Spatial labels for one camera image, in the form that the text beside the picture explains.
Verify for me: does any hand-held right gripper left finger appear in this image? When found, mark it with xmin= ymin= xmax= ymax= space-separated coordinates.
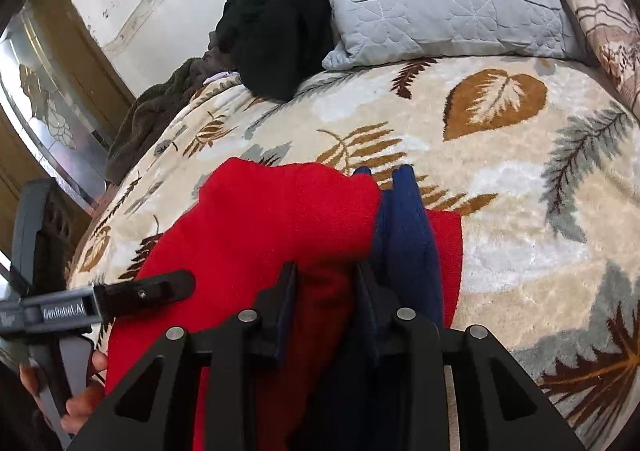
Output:
xmin=67 ymin=261 xmax=299 ymax=451

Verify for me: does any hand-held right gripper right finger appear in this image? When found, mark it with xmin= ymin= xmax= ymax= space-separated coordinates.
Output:
xmin=356 ymin=263 xmax=586 ymax=451

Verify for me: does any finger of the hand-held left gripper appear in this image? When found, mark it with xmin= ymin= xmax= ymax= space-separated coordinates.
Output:
xmin=95 ymin=270 xmax=196 ymax=319

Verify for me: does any red and blue knit sweater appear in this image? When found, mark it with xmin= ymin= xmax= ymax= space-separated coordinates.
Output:
xmin=102 ymin=157 xmax=463 ymax=451

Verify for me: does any person's left hand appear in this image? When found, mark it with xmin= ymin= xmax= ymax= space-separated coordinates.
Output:
xmin=19 ymin=351 xmax=110 ymax=434

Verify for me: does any gold-framed etched glass door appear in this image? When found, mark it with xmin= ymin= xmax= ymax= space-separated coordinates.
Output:
xmin=0 ymin=0 xmax=136 ymax=212

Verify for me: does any cream leaf-print plush blanket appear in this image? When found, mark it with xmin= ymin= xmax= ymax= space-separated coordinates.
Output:
xmin=67 ymin=56 xmax=640 ymax=442

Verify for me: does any dark brown fleece blanket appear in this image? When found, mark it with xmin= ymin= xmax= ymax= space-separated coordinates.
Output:
xmin=105 ymin=57 xmax=241 ymax=184

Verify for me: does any black garment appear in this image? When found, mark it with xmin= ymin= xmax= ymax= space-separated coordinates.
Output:
xmin=215 ymin=0 xmax=335 ymax=102

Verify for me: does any beige striped floral pillow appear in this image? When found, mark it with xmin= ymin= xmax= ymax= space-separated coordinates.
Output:
xmin=547 ymin=0 xmax=640 ymax=117

